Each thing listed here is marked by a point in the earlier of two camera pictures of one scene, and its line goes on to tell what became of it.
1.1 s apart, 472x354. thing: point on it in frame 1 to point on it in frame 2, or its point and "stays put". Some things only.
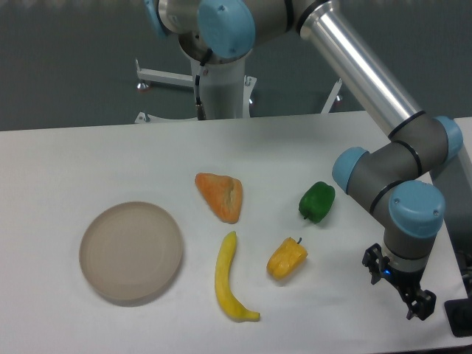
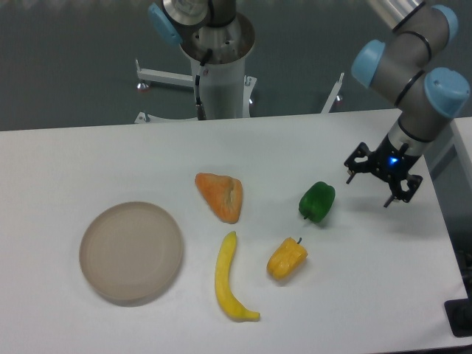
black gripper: x=420 y=302 to x=390 y=163
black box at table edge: x=459 y=313 stays put
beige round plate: x=131 y=251 stays put
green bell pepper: x=316 y=201 stays put
